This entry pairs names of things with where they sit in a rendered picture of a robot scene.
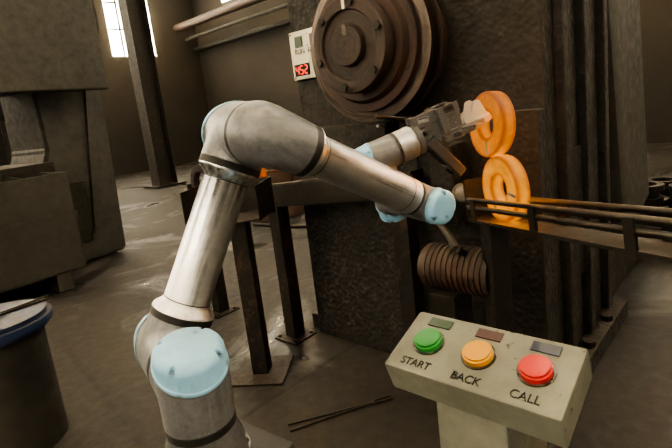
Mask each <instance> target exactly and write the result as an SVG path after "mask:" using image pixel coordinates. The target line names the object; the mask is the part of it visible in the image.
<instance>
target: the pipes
mask: <svg viewBox="0 0 672 448"><path fill-rule="evenodd" d="M263 1H265V0H238V1H235V2H233V3H230V4H227V5H225V6H222V7H220V8H217V9H215V10H212V11H209V12H207V13H204V14H202V15H199V16H197V17H194V18H191V19H189V20H186V21H184V22H181V23H179V24H176V25H174V27H173V28H174V31H175V32H181V31H183V30H186V29H189V28H192V27H194V26H197V25H200V24H203V23H205V22H208V21H211V20H214V19H216V18H219V17H222V16H224V15H227V14H230V13H233V12H235V11H238V10H241V9H244V8H246V7H249V6H252V5H255V4H257V3H260V2H263ZM287 7H288V5H287V3H285V4H283V5H280V6H277V7H274V8H271V9H268V10H265V11H262V12H259V13H256V14H253V15H251V16H248V17H245V18H242V19H239V20H236V21H233V22H230V23H227V24H224V25H222V26H219V27H216V28H213V29H210V30H207V31H204V32H201V33H198V34H195V35H193V36H190V37H187V38H185V41H189V40H192V39H195V38H198V37H201V36H204V35H207V34H210V33H213V32H216V31H219V30H222V29H225V28H228V27H231V26H234V25H237V24H240V23H243V22H246V21H249V20H252V19H255V18H258V17H261V16H264V15H266V14H269V13H272V12H275V11H278V10H281V9H284V8H287ZM287 25H290V21H289V18H288V19H285V20H282V21H279V22H275V23H272V24H269V25H266V26H263V27H259V28H256V29H253V30H250V31H247V32H243V33H240V34H237V35H234V36H231V37H227V38H224V39H221V40H218V41H214V42H211V43H208V44H205V45H202V46H198V47H195V48H193V52H194V53H196V52H200V51H203V50H206V49H210V48H213V47H216V46H220V45H223V44H227V43H230V42H233V41H237V40H240V39H243V38H247V37H250V36H253V35H257V34H260V33H263V32H267V31H270V30H273V29H277V28H280V27H283V26H287Z"/></svg>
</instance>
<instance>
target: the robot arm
mask: <svg viewBox="0 0 672 448"><path fill-rule="evenodd" d="M459 110H460V109H459V106H458V103H457V101H454V102H442V103H440V104H438V105H435V106H433V107H431V108H427V109H425V110H424V113H421V114H419V115H417V116H415V117H410V118H408V119H405V122H406V125H407V127H403V128H401V129H399V130H397V131H394V132H392V133H390V134H387V135H385V136H383V137H380V138H378V139H376V140H374V141H371V142H369V143H365V144H363V145H362V146H360V147H358V148H356V149H352V148H350V147H348V146H345V145H343V144H341V143H339V142H337V141H335V140H333V139H331V138H329V137H327V136H326V135H325V132H324V130H323V129H322V128H321V127H319V126H317V125H315V124H313V123H311V122H309V121H307V120H306V119H304V118H302V117H300V116H298V115H296V114H294V113H292V112H290V111H288V110H286V109H284V108H283V107H281V106H279V105H276V104H273V103H271V102H267V101H260V100H255V101H229V102H226V103H223V104H221V105H219V106H217V107H215V108H214V109H212V110H211V111H210V112H209V113H208V115H207V116H206V118H205V120H204V122H203V125H202V130H201V136H202V141H203V144H204V145H203V148H202V151H201V155H200V158H199V163H200V165H201V167H202V169H203V176H202V179H201V182H200V185H199V188H198V191H197V194H196V197H195V201H194V204H193V207H192V210H191V213H190V216H189V219H188V222H187V225H186V228H185V231H184V234H183V238H182V241H181V244H180V247H179V250H178V253H177V256H176V259H175V262H174V265H173V268H172V271H171V274H170V278H169V281H168V284H167V287H166V290H165V293H164V295H162V296H161V297H159V298H157V299H155V300H154V301H153V303H152V305H151V308H150V311H149V314H147V315H145V316H144V317H143V319H142V320H141V321H140V323H139V324H138V326H137V328H136V330H135V334H134V352H135V356H136V359H137V361H138V363H139V365H140V366H141V367H142V368H143V370H144V372H145V374H146V376H147V378H148V380H149V382H150V384H151V386H152V388H153V390H154V392H155V394H156V396H157V399H158V402H159V406H160V411H161V416H162V421H163V426H164V430H165V435H166V442H165V448H252V443H251V439H250V437H249V435H248V434H247V432H246V431H245V429H244V427H243V425H242V424H241V422H240V420H239V419H238V417H237V414H236V409H235V402H234V396H233V390H232V383H231V377H230V371H229V356H228V352H227V350H226V348H225V344H224V341H223V339H222V338H221V337H220V335H219V334H217V333H216V332H215V331H213V330H211V326H212V323H213V320H214V314H213V312H212V310H211V308H210V302H211V299H212V296H213V293H214V290H215V287H216V284H217V280H218V277H219V274H220V271H221V268H222V265H223V262H224V259H225V256H226V253H227V249H228V246H229V243H230V240H231V237H232V234H233V231H234V228H235V225H236V222H237V218H238V215H239V212H240V209H241V206H242V203H243V200H244V197H245V194H246V190H247V187H248V186H249V185H250V184H252V183H254V182H256V181H258V179H259V176H260V173H261V170H262V168H268V169H274V170H279V171H283V172H287V173H290V174H293V175H295V176H298V177H306V176H308V175H310V176H313V177H315V178H318V179H320V180H323V181H325V182H328V183H330V184H333V185H335V186H338V187H340V188H342V189H345V190H347V191H350V192H352V193H355V194H357V195H360V196H362V197H365V198H367V199H370V200H372V201H374V202H375V208H376V210H377V211H378V213H379V215H380V218H381V219H382V220H383V221H384V222H388V223H390V222H398V221H401V220H403V219H405V218H406V217H409V218H413V219H417V220H420V221H424V222H427V223H428V224H437V225H443V224H445V223H447V222H448V221H450V219H451V218H452V217H453V214H454V211H455V207H456V202H455V198H454V196H453V194H452V193H451V192H450V191H448V190H444V189H442V188H440V187H437V188H435V187H432V186H429V185H427V184H425V183H423V182H421V181H418V180H416V179H414V178H412V177H410V176H408V175H406V174H404V173H402V172H400V171H398V170H397V166H399V165H401V164H403V163H405V162H407V161H410V160H412V159H414V158H416V157H418V156H419V155H421V154H423V153H425V152H426V151H428V152H429V153H430V154H431V155H432V156H433V157H434V158H435V159H436V160H437V161H438V162H439V163H440V164H441V165H442V166H443V167H444V168H445V169H446V170H447V172H448V173H450V174H453V175H458V176H461V175H462V174H463V173H464V172H465V170H466V168H465V167H464V166H463V165H462V164H461V162H460V161H459V160H457V159H456V158H455V157H454V156H453V155H452V154H451V153H450V152H449V151H448V150H447V149H446V148H445V147H444V146H443V145H442V144H445V143H446V142H449V141H453V140H455V139H458V138H460V137H462V136H464V135H465V134H467V133H469V132H472V131H474V130H476V129H478V128H480V127H481V126H483V125H485V124H486V123H487V122H489V121H490V120H491V119H492V116H491V114H490V113H489V112H486V110H485V108H484V107H483V105H482V104H481V102H480V101H479V100H474V101H470V100H468V101H466V102H465V103H464V109H463V112H462V113H461V114H460V111H459ZM462 121H463V122H462Z"/></svg>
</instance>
